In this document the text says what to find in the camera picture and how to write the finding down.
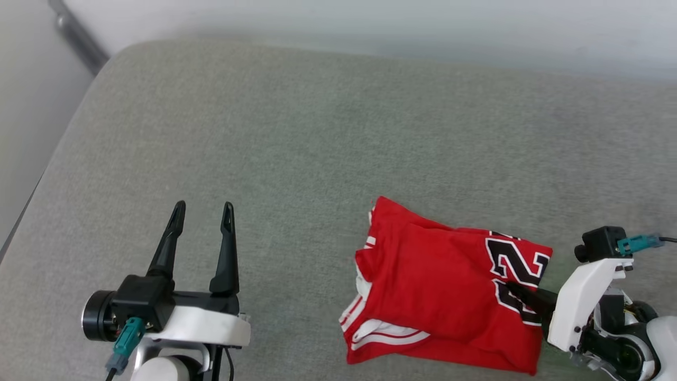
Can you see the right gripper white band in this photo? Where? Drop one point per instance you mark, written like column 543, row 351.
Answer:
column 579, row 301

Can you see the grey fabric sofa cushion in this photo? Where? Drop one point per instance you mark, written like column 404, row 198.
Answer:
column 291, row 159

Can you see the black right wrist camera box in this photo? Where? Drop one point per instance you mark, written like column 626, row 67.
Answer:
column 603, row 243

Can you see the dark grey skirting strip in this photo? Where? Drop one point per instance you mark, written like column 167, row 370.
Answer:
column 79, row 37

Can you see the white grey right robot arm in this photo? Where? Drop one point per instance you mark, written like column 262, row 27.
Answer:
column 667, row 344

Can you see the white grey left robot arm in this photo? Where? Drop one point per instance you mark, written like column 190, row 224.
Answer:
column 158, row 370

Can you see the teal left camera connector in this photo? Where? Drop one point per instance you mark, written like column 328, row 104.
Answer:
column 127, row 338

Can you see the teal right camera connector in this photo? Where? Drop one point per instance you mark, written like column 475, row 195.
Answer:
column 637, row 243

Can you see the red basketball jersey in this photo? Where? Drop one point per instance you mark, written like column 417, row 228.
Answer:
column 433, row 280

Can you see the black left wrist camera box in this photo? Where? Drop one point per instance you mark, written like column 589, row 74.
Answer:
column 143, row 301

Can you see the teal camera connector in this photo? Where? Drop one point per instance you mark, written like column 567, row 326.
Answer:
column 127, row 338
column 637, row 243

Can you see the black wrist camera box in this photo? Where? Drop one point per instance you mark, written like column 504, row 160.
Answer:
column 603, row 243
column 143, row 301

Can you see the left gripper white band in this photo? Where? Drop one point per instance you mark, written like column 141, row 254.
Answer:
column 206, row 325

